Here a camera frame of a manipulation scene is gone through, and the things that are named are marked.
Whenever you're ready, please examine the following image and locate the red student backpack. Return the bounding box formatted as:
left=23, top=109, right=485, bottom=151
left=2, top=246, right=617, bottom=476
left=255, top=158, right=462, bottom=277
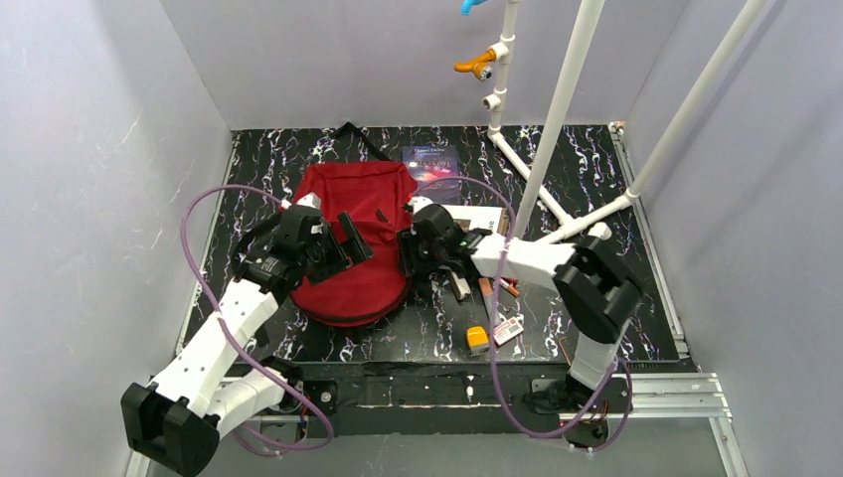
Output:
left=291, top=161, right=418, bottom=328

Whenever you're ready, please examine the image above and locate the purple galaxy cover book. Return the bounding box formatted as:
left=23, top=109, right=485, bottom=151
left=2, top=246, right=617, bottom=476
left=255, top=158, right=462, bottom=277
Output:
left=402, top=145, right=461, bottom=205

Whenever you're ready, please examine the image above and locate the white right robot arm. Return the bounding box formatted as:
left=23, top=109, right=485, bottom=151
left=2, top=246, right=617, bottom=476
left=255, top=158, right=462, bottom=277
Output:
left=399, top=198, right=642, bottom=390

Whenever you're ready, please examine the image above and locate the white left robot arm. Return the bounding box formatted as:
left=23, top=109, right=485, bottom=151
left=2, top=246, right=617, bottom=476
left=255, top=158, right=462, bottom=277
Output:
left=120, top=204, right=374, bottom=476

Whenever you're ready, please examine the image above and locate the thin orange tip pen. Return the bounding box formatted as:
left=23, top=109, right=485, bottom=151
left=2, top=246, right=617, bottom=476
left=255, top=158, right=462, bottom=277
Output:
left=499, top=279, right=520, bottom=298

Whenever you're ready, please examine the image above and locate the red white eraser box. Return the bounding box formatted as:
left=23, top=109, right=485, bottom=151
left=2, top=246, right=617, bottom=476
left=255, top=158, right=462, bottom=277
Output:
left=492, top=318, right=524, bottom=347

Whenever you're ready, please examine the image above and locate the orange pipe valve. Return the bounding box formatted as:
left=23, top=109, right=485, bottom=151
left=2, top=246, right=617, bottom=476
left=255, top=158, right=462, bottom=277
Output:
left=453, top=49, right=497, bottom=81

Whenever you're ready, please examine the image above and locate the blue pipe valve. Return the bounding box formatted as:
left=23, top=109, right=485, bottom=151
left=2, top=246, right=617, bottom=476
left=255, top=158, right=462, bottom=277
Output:
left=460, top=0, right=487, bottom=16

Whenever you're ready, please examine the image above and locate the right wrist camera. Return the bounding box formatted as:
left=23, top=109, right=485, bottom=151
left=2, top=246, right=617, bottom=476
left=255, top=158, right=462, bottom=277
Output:
left=403, top=196, right=434, bottom=215

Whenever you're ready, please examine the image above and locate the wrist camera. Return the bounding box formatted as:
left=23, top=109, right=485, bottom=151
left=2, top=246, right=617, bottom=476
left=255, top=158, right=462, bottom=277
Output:
left=279, top=192, right=321, bottom=211
left=403, top=196, right=434, bottom=215

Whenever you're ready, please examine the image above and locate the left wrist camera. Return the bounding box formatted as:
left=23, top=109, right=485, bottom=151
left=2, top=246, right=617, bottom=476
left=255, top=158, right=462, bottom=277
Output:
left=279, top=192, right=321, bottom=211

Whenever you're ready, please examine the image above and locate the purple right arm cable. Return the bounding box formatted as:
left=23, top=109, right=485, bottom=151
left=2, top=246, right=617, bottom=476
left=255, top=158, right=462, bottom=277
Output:
left=415, top=176, right=635, bottom=454

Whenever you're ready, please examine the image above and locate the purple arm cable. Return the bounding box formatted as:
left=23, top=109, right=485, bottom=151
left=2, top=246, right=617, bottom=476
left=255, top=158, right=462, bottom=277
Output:
left=181, top=185, right=335, bottom=459
left=415, top=176, right=635, bottom=454

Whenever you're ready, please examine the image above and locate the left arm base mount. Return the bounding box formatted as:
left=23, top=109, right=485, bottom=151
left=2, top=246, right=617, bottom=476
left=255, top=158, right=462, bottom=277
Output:
left=276, top=360, right=338, bottom=450

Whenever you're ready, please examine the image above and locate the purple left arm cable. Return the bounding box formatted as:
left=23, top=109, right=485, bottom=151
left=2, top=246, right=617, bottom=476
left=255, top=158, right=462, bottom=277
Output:
left=181, top=185, right=335, bottom=459

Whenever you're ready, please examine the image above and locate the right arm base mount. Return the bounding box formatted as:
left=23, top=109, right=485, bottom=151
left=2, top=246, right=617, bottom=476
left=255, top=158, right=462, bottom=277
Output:
left=523, top=378, right=633, bottom=452

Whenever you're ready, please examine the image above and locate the white PVC pipe frame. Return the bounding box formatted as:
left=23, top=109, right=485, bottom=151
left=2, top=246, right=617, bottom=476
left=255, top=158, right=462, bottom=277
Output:
left=503, top=1, right=743, bottom=216

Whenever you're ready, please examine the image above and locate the aluminium front rail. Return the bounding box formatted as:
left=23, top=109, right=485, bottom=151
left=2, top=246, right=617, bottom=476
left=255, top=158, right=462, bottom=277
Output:
left=124, top=372, right=749, bottom=477

